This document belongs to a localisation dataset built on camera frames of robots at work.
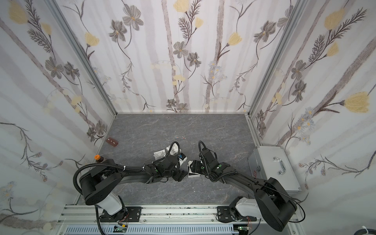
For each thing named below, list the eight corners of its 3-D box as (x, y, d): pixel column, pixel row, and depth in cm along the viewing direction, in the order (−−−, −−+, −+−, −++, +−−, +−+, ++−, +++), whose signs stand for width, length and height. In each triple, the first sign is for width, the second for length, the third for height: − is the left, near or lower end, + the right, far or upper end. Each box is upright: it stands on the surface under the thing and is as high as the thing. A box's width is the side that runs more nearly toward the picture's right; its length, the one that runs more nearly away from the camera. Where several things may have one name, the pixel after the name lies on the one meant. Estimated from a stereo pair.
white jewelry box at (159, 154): (153, 160, 96) (152, 157, 93) (155, 152, 100) (154, 149, 96) (165, 160, 96) (164, 157, 93) (166, 152, 100) (165, 149, 96)
